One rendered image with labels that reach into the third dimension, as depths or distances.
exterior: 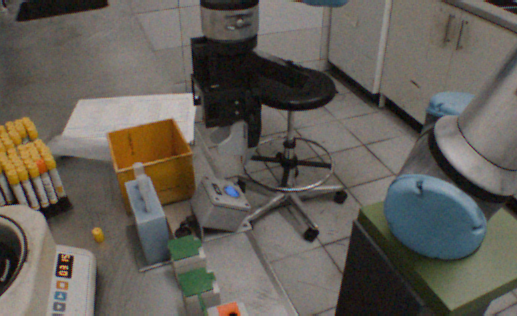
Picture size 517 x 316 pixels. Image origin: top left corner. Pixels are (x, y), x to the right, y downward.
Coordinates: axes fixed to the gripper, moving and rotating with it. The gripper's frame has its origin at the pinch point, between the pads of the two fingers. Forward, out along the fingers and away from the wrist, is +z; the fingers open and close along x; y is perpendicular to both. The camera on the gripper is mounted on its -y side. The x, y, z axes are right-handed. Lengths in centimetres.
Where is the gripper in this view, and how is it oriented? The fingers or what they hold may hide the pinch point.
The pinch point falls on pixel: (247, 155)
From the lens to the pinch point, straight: 68.8
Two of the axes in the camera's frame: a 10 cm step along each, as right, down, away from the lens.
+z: 0.0, 8.1, 5.8
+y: -9.3, 2.2, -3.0
